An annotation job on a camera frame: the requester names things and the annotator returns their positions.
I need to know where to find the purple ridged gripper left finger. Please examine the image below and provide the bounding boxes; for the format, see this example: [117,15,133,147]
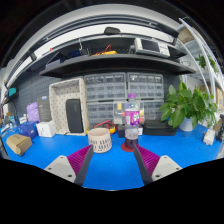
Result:
[45,145,94,186]

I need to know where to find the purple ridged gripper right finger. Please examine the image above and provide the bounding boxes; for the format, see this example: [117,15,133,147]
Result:
[134,145,181,185]

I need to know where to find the clear bottle with purple label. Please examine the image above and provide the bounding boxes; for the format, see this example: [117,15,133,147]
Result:
[125,93,140,149]

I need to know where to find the red round coaster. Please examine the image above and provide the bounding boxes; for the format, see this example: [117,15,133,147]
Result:
[121,143,134,152]

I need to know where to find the white patterned ceramic cup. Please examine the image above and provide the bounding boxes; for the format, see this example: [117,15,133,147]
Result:
[88,128,112,153]

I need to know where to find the black flat case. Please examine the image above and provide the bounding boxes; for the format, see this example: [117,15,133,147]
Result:
[143,120,177,136]

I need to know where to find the white small box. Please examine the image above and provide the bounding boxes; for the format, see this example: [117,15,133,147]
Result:
[36,121,56,137]

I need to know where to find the yellow red multimeter tool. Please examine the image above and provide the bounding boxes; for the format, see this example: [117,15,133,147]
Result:
[95,120,117,134]

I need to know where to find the blue box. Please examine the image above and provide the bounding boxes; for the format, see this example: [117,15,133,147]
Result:
[17,121,38,139]

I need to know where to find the brown cardboard box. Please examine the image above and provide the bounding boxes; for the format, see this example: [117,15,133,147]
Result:
[6,134,32,156]

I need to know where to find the black rectangular speaker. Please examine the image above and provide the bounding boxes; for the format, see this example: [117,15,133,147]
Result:
[66,99,84,134]

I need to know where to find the dark grey box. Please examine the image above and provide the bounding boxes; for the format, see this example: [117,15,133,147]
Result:
[37,96,52,122]

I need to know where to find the white power adapter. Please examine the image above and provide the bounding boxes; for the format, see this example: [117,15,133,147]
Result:
[203,129,215,145]

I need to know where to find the green potted plant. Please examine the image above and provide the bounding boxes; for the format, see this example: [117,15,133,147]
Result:
[159,81,217,128]

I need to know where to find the purple plastic bag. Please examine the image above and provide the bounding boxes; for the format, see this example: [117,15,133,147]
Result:
[26,102,40,121]

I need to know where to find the grey drawer organizer left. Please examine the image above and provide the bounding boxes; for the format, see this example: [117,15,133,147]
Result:
[84,72,126,128]

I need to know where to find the grey drawer organizer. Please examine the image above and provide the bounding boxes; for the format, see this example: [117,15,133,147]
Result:
[127,72,164,120]
[84,72,126,128]

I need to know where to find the white pegboard tray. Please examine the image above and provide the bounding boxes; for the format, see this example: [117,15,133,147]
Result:
[49,78,89,136]

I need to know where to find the grey drawer organizer right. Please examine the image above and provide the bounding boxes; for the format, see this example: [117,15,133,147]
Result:
[127,72,164,120]

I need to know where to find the black shelf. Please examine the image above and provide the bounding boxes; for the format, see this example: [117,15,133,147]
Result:
[40,54,195,78]

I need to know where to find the yellow tool on shelf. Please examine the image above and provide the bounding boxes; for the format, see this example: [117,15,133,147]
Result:
[95,45,116,56]

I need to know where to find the white oscilloscope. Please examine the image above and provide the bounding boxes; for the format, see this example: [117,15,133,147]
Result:
[134,38,170,58]

